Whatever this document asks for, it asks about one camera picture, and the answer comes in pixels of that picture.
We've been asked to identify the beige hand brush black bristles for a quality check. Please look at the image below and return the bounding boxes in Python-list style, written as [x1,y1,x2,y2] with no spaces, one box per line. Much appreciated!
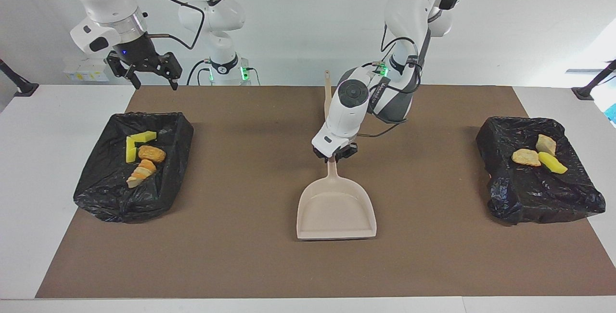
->
[324,70,333,117]

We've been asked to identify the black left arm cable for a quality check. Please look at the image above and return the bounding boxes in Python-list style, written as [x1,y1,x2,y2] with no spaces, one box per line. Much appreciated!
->
[357,24,425,139]

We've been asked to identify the black left base cable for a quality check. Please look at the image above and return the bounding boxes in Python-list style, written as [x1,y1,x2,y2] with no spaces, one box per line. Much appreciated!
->
[361,60,388,78]

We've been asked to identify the brown oval bread roll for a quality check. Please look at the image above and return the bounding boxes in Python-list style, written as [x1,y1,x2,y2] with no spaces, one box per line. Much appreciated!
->
[138,145,167,163]

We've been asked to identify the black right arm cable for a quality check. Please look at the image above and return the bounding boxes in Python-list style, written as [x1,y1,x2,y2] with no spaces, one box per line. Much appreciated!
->
[130,0,205,51]

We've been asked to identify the white wall outlet box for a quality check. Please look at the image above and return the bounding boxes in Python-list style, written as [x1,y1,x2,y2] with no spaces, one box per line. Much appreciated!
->
[63,58,111,82]

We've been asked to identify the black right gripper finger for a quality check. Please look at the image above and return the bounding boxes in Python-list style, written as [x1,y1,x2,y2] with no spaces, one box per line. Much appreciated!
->
[106,51,142,91]
[162,52,184,91]

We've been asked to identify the black bag lined bin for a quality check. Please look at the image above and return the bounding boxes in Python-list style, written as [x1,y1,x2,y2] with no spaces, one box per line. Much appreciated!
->
[73,112,194,223]
[475,117,606,226]

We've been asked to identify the pale orange-striped bread chunk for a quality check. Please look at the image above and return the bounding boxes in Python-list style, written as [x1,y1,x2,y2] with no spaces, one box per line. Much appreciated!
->
[126,159,158,189]

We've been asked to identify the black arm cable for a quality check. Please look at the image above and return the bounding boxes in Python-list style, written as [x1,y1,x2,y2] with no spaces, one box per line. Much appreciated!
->
[130,0,205,51]
[357,24,425,139]

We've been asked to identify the small orange striped croissant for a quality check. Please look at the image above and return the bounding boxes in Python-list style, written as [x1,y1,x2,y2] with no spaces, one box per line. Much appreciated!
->
[536,133,558,157]

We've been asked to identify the pale flaky pastry piece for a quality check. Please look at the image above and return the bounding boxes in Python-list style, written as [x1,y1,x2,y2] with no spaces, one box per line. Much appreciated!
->
[511,148,542,168]

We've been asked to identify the black right base cable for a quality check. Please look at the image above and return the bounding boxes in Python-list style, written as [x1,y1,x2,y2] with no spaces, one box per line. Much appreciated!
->
[187,59,213,86]

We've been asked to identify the brown table mat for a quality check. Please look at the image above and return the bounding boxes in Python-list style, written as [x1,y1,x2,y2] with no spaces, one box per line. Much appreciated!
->
[35,85,616,299]

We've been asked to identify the black stand leg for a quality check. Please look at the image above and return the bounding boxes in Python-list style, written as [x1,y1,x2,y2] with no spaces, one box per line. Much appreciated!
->
[0,58,39,97]
[571,59,616,101]

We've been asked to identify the beige plastic dustpan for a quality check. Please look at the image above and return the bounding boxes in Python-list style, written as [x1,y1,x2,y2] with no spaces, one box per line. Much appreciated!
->
[296,156,378,241]

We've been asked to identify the black base cable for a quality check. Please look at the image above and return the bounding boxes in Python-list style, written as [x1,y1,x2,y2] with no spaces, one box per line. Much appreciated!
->
[187,59,213,86]
[361,60,388,78]

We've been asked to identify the plain yellow sponge piece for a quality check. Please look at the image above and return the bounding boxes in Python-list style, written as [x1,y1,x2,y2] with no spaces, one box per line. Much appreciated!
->
[538,151,569,175]

